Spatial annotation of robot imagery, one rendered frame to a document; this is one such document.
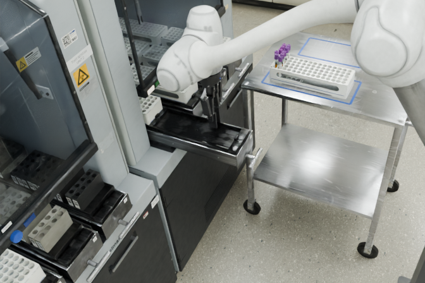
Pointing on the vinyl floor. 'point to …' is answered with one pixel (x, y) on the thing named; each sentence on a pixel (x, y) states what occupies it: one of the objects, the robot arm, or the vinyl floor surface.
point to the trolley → (374, 107)
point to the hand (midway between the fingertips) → (214, 117)
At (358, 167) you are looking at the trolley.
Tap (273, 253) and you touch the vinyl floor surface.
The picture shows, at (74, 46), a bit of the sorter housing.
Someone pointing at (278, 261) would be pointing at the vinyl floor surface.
